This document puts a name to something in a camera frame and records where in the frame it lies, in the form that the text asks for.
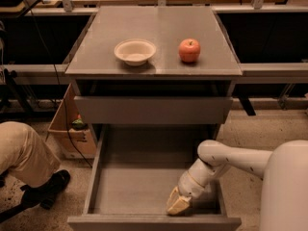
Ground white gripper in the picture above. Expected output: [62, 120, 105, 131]
[167, 159, 225, 216]

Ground grey drawer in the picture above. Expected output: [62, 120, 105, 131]
[67, 125, 242, 231]
[74, 96, 233, 125]

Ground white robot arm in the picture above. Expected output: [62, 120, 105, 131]
[167, 140, 308, 231]

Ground grey top drawer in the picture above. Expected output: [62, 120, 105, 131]
[74, 96, 233, 125]

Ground grey drawer cabinet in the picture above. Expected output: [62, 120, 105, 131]
[66, 6, 242, 139]

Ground cardboard box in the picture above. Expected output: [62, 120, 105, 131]
[48, 85, 96, 159]

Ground green toy in box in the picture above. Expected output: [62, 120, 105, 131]
[71, 115, 86, 130]

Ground black shoe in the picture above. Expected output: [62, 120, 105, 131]
[21, 169, 70, 210]

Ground red apple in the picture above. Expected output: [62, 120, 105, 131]
[178, 38, 201, 64]

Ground white paper bowl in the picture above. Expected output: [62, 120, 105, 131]
[114, 38, 156, 66]

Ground black chair leg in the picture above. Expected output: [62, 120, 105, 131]
[0, 204, 27, 223]

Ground person leg beige trousers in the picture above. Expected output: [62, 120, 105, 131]
[0, 121, 61, 188]

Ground black floor cable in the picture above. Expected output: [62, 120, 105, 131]
[13, 0, 94, 168]

